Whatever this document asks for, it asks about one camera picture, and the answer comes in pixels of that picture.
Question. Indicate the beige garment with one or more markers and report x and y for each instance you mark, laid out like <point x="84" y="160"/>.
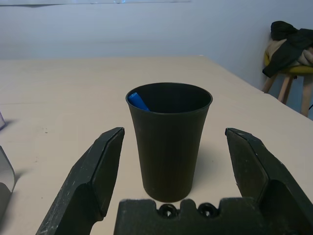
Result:
<point x="305" y="57"/>

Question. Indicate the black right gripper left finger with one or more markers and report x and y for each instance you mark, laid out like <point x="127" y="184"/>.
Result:
<point x="83" y="176"/>

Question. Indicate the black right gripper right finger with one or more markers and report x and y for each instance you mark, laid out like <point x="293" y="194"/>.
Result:
<point x="264" y="171"/>

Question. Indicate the grey glasses case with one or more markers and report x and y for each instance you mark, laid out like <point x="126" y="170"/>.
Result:
<point x="6" y="171"/>

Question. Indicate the blue marker pen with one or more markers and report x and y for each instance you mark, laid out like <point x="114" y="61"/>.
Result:
<point x="137" y="100"/>

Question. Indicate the black jacket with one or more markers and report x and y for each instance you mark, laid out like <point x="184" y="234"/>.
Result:
<point x="288" y="49"/>

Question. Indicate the black plastic cup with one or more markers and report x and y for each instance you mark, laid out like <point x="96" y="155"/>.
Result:
<point x="166" y="151"/>

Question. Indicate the yellow stool with wooden legs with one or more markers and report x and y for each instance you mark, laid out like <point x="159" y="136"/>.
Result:
<point x="303" y="70"/>

